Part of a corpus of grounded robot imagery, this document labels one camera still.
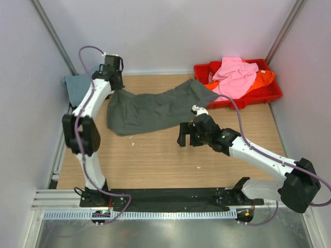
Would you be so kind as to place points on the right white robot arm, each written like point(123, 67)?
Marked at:
point(294, 184)

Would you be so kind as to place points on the grey t shirt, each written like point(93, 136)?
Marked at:
point(129, 114)

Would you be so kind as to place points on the folded blue t shirt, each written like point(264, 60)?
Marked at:
point(77, 87)

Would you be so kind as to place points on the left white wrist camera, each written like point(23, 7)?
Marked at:
point(111, 54)

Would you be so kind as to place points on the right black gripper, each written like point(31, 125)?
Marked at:
point(187, 128)

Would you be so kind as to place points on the slotted cable duct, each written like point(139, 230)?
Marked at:
point(102, 215)

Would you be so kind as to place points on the pink t shirt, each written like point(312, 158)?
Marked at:
point(235, 77)

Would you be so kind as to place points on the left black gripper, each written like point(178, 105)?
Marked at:
point(120, 85)

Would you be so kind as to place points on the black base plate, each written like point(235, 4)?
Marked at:
point(192, 200)

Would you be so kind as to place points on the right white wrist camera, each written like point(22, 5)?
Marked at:
point(197, 110)

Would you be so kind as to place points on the orange t shirt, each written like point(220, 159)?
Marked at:
point(264, 77)

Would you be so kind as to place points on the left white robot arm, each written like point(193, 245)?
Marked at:
point(80, 131)

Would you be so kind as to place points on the aluminium front rail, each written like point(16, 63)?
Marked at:
point(268, 190)

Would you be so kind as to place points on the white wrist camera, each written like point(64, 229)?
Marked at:
point(197, 110)
point(111, 54)

